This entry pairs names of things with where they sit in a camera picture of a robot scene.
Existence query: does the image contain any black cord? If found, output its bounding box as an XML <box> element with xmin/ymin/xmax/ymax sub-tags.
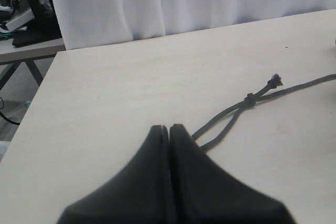
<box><xmin>191</xmin><ymin>73</ymin><xmax>336</xmax><ymax>154</ymax></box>

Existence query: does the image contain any white box on side table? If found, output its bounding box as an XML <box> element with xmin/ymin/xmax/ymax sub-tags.
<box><xmin>5</xmin><ymin>8</ymin><xmax>35</xmax><ymax>31</ymax></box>

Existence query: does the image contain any white curtain backdrop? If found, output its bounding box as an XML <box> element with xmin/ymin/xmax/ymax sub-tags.
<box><xmin>53</xmin><ymin>0</ymin><xmax>335</xmax><ymax>50</ymax></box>

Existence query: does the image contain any grey side table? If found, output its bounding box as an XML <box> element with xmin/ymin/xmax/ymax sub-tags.
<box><xmin>0</xmin><ymin>0</ymin><xmax>66</xmax><ymax>91</ymax></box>

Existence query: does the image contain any black monitor stand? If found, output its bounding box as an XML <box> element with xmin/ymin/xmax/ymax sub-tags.
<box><xmin>12</xmin><ymin>0</ymin><xmax>61</xmax><ymax>48</ymax></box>

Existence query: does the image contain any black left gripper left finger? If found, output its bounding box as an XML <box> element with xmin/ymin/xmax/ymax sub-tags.
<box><xmin>58</xmin><ymin>125</ymin><xmax>172</xmax><ymax>223</ymax></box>

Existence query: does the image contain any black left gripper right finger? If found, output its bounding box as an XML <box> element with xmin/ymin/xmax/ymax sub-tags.
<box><xmin>170</xmin><ymin>124</ymin><xmax>295</xmax><ymax>223</ymax></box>

